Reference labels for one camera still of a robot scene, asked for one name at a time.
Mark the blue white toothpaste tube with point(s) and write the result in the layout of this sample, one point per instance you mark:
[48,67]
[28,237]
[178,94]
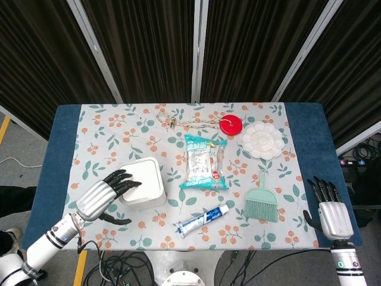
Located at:
[202,220]

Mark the mint green hand brush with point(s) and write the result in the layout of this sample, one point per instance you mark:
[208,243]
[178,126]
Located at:
[262,199]

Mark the dark blue table cover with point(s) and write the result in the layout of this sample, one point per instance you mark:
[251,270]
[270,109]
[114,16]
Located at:
[53,164]

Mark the white flower paint palette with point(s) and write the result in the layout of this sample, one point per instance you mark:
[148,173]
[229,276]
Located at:
[262,140]

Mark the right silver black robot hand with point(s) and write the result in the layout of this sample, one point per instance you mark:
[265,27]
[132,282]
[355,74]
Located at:
[334,217]

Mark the teal snack bag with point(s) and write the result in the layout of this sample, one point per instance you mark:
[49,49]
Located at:
[202,161]

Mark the floral leaf print tablecloth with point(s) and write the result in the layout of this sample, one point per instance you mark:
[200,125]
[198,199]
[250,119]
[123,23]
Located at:
[119,134]

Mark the red plastic disc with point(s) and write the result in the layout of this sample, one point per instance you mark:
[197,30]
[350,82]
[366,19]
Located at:
[233,126]

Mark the white square plastic box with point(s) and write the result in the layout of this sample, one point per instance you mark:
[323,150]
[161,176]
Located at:
[149,178]

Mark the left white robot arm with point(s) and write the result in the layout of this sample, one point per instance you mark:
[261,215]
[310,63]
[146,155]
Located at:
[44,245]

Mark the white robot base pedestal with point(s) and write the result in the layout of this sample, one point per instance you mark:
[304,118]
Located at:
[184,268]

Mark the dark pleated partition panel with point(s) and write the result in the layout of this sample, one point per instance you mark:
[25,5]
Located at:
[253,44]
[351,74]
[44,59]
[149,44]

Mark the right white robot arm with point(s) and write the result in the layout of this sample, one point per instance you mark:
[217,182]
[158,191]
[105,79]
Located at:
[346,262]

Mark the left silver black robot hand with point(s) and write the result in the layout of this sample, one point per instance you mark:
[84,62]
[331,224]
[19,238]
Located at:
[95,196]

